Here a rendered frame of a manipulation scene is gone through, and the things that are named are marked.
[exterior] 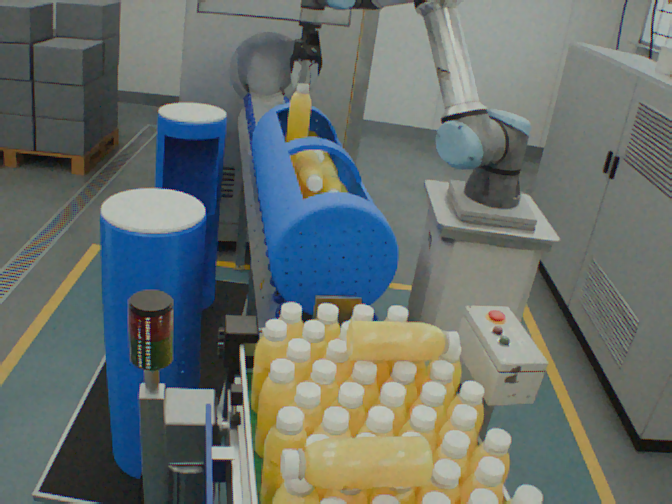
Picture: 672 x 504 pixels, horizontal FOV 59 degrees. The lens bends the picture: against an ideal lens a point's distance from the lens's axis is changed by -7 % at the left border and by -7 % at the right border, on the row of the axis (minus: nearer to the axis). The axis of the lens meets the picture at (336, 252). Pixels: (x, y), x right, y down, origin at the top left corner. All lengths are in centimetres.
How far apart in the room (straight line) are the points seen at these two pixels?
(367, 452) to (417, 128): 587
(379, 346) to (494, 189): 70
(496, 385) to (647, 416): 174
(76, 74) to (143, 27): 205
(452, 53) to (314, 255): 58
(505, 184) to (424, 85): 488
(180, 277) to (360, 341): 75
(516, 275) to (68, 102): 373
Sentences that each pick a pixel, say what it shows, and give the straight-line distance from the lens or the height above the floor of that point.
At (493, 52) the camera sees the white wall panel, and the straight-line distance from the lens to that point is 656.
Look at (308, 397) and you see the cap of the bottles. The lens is 102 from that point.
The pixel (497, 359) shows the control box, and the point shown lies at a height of 110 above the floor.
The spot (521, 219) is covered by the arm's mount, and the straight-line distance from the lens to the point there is 165.
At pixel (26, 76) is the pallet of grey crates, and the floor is 70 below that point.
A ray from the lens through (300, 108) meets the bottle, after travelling 203.
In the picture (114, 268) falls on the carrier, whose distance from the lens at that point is 172.
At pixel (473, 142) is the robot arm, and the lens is 150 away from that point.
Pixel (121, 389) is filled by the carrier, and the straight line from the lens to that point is 194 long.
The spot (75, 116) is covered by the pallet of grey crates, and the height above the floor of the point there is 44.
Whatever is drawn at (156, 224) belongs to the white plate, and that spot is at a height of 104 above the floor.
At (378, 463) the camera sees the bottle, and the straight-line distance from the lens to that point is 84.
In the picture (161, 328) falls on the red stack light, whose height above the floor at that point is 123.
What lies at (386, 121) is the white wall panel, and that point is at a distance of 655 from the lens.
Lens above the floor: 173
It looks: 26 degrees down
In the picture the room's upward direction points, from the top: 9 degrees clockwise
